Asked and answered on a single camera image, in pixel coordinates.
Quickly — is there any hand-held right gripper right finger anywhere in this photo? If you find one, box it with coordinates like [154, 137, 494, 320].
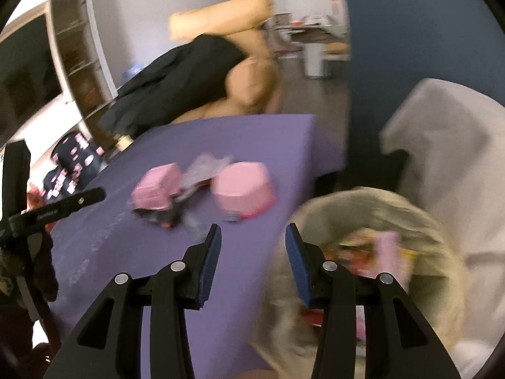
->
[285, 222, 462, 379]

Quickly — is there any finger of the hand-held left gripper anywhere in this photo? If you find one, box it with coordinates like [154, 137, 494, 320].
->
[10, 188, 106, 233]

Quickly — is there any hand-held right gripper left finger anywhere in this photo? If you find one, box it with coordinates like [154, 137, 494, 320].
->
[59, 223, 222, 379]

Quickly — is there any pink snack wrapper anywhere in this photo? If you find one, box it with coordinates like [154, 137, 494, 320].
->
[374, 231, 412, 283]

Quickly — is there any person's left hand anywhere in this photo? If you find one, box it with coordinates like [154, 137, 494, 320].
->
[32, 237, 59, 303]

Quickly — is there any dark printed bag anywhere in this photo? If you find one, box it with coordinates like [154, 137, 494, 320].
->
[43, 168, 80, 206]
[51, 132, 104, 178]

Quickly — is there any red packet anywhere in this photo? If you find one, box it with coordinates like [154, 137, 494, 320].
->
[333, 239, 375, 275]

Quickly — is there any pink cup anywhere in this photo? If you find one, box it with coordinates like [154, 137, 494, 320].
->
[213, 161, 276, 220]

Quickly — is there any clear plastic wrapper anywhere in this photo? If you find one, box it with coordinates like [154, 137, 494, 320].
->
[179, 154, 233, 198]

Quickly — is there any wooden shelf unit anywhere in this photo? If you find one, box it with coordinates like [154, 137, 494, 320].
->
[49, 0, 119, 135]

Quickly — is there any black jacket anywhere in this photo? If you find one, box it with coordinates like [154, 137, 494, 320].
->
[97, 33, 247, 139]

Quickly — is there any tan bean bag sofa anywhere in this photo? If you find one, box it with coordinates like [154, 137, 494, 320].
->
[168, 0, 282, 125]

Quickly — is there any white bag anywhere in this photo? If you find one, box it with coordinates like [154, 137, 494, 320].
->
[381, 78, 505, 368]

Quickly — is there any white cabinet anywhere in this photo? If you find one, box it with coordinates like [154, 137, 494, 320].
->
[304, 43, 329, 80]

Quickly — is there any navy blue partition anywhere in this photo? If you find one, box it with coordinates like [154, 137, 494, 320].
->
[339, 0, 505, 182]

